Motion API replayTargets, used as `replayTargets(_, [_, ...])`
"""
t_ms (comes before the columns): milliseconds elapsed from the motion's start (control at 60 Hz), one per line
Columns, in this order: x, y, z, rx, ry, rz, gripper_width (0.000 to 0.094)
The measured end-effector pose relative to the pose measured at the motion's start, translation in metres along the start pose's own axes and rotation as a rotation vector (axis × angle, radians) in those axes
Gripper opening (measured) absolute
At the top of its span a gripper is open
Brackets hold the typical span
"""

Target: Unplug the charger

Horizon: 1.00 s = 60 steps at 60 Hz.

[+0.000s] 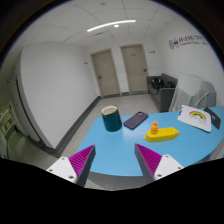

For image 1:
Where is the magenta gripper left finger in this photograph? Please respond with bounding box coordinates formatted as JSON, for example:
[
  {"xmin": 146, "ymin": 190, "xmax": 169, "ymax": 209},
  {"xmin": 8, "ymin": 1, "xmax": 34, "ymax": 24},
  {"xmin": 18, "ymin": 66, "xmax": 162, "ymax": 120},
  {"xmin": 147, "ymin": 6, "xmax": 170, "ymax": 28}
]
[{"xmin": 47, "ymin": 145, "xmax": 96, "ymax": 187}]

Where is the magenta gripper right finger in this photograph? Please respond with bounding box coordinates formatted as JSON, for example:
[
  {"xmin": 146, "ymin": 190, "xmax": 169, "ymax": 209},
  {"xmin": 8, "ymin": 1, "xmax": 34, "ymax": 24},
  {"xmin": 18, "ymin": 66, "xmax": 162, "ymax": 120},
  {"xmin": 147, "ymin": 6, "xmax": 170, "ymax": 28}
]
[{"xmin": 134, "ymin": 144, "xmax": 183, "ymax": 182}]

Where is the orange charger plug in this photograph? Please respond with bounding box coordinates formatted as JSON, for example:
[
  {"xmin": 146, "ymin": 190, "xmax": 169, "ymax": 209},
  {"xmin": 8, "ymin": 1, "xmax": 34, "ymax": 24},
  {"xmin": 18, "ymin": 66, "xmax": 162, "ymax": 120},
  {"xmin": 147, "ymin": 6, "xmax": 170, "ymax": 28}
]
[{"xmin": 150, "ymin": 121, "xmax": 158, "ymax": 134}]

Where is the purple smartphone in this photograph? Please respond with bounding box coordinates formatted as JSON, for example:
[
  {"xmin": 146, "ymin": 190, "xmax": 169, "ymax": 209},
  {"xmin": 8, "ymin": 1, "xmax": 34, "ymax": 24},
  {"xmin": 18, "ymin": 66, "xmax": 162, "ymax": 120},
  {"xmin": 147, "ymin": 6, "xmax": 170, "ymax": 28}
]
[{"xmin": 124, "ymin": 112, "xmax": 148, "ymax": 129}]

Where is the dark green mug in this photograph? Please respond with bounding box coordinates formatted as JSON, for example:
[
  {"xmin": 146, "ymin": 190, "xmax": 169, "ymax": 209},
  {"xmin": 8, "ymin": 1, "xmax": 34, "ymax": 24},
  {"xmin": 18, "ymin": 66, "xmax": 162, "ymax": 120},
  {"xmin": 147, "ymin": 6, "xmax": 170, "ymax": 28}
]
[{"xmin": 101, "ymin": 106, "xmax": 122, "ymax": 132}]

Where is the white rainbow card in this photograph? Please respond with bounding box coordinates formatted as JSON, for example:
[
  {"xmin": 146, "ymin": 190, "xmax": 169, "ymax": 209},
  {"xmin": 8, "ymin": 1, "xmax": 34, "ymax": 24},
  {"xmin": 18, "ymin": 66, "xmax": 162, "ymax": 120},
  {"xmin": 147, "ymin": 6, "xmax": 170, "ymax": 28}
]
[{"xmin": 178, "ymin": 105, "xmax": 212, "ymax": 132}]

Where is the black notebook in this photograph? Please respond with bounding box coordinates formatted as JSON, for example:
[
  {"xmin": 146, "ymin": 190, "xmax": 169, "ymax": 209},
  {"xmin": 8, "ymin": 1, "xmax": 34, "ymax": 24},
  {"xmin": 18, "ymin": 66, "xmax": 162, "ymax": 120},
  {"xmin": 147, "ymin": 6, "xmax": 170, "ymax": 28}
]
[{"xmin": 204, "ymin": 107, "xmax": 221, "ymax": 129}]

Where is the grey sofa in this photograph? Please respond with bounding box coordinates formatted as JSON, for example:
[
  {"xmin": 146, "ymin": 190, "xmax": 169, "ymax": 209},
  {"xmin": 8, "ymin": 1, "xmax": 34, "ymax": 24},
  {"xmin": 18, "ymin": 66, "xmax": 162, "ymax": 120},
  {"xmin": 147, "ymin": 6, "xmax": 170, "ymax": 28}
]
[{"xmin": 146, "ymin": 73, "xmax": 178, "ymax": 112}]

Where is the black bag on sofa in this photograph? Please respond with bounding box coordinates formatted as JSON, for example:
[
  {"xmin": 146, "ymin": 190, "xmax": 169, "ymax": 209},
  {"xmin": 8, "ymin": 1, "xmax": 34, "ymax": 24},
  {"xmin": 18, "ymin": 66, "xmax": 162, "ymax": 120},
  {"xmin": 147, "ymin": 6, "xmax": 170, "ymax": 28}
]
[{"xmin": 151, "ymin": 79, "xmax": 175, "ymax": 90}]

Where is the white cloth-covered chair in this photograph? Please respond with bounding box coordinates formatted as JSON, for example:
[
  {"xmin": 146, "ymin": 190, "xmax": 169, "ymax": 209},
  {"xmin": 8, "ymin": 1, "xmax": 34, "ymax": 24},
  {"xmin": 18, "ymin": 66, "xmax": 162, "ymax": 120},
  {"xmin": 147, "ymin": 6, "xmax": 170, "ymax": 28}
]
[{"xmin": 169, "ymin": 75, "xmax": 217, "ymax": 112}]

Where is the left beige door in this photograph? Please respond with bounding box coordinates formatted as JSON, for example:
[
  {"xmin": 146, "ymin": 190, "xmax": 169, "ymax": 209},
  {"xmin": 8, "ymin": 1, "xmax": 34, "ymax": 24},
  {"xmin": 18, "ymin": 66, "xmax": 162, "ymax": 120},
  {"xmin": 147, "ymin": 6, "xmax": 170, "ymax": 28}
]
[{"xmin": 91, "ymin": 50, "xmax": 120, "ymax": 97}]

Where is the beige door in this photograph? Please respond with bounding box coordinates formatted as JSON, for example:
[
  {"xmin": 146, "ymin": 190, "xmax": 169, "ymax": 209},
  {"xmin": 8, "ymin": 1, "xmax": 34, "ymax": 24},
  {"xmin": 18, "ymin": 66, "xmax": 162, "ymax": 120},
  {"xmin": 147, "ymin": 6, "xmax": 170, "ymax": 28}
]
[
  {"xmin": 121, "ymin": 45, "xmax": 148, "ymax": 93},
  {"xmin": 91, "ymin": 50, "xmax": 120, "ymax": 97}
]

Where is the right beige door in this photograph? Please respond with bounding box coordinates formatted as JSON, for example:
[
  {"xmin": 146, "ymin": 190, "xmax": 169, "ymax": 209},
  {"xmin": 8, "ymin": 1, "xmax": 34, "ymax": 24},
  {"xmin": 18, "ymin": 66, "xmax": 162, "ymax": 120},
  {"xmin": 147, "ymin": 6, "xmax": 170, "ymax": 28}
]
[{"xmin": 121, "ymin": 45, "xmax": 148, "ymax": 93}]

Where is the long ceiling light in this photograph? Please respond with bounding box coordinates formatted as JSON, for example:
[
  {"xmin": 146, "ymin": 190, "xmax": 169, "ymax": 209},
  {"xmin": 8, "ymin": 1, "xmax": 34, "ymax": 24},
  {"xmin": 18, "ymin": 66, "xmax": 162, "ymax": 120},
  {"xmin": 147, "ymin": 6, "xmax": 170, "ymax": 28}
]
[{"xmin": 87, "ymin": 19, "xmax": 136, "ymax": 32}]

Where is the wall logo sign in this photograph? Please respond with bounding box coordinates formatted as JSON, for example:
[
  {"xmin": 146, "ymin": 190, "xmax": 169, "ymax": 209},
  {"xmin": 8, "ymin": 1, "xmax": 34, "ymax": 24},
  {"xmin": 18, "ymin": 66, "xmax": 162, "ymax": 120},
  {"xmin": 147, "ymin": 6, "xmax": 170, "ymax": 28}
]
[{"xmin": 168, "ymin": 35, "xmax": 208, "ymax": 50}]

